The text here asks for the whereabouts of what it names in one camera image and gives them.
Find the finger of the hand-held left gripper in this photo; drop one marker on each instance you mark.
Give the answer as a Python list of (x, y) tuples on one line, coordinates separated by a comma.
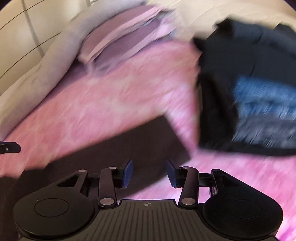
[(9, 147)]

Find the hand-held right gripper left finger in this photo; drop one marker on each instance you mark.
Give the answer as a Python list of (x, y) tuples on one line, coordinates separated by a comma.
[(127, 174)]

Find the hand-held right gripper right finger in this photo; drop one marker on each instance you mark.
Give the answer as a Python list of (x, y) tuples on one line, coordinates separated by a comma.
[(171, 173)]

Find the dark brown garment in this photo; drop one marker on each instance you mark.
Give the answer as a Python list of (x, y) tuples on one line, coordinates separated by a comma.
[(111, 148)]

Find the dark navy clothes blue print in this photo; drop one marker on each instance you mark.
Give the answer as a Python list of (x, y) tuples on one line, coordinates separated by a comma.
[(249, 88)]

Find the pink fluffy blanket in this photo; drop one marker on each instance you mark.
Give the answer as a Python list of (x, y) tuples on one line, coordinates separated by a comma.
[(120, 88)]

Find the light grey duvet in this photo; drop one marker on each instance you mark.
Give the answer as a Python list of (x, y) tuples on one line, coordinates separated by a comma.
[(46, 60)]

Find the cream wooden cabinet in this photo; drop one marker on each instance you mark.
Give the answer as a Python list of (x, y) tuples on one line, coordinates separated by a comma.
[(25, 30)]

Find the lilac pillow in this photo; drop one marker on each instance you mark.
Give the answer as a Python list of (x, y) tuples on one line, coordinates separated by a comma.
[(124, 39)]

